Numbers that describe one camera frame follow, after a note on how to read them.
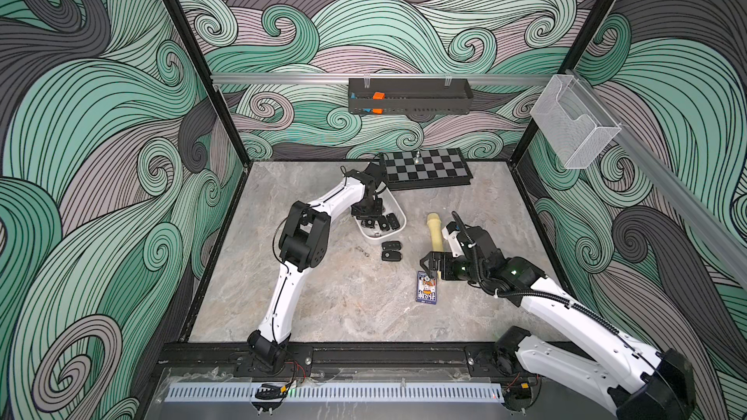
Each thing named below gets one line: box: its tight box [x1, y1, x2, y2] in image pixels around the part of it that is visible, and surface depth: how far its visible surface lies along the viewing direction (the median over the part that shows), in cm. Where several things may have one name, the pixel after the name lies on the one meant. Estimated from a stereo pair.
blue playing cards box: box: [415, 270, 438, 306], surface depth 85 cm
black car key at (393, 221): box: [386, 212, 400, 231], surface depth 102 cm
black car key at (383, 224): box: [377, 215, 391, 232], surface depth 101 cm
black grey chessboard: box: [383, 147, 474, 192], surface depth 116 cm
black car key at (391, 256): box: [381, 250, 403, 262], surface depth 94 cm
